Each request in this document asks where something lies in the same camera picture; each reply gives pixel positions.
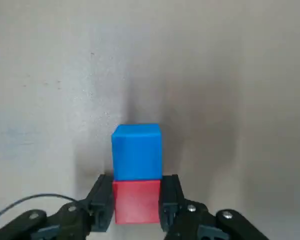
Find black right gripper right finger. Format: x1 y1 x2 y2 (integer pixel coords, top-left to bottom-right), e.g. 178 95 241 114
158 174 271 240

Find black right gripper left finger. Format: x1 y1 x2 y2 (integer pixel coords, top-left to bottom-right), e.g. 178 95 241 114
0 174 115 240

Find red magnetic block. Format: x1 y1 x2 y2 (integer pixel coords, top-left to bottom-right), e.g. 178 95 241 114
112 179 162 225

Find blue magnetic block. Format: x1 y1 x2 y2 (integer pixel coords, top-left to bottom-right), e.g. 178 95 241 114
111 123 163 182

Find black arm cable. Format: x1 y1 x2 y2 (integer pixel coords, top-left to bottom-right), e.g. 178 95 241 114
0 193 78 224

